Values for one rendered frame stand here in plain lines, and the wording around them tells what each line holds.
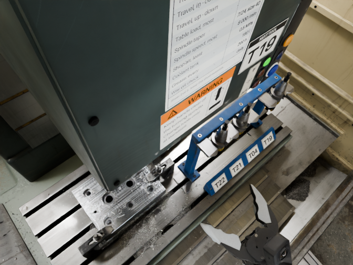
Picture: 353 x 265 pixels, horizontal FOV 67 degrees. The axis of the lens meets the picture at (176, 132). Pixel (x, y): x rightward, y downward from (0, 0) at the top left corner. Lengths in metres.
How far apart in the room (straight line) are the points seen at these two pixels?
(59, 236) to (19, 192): 0.51
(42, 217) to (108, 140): 0.94
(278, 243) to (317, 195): 1.14
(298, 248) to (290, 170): 0.41
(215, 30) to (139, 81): 0.11
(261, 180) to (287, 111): 0.43
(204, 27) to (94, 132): 0.17
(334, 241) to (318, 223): 0.98
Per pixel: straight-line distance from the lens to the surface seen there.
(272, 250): 0.54
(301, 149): 1.60
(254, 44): 0.46
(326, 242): 2.40
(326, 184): 1.72
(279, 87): 1.11
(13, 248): 1.55
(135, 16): 0.24
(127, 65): 0.26
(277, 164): 1.57
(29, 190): 1.63
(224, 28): 0.35
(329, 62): 1.45
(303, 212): 1.60
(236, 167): 1.24
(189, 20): 0.29
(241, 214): 1.39
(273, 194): 1.50
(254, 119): 1.04
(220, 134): 0.90
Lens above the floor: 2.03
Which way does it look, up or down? 60 degrees down
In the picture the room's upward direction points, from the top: 7 degrees clockwise
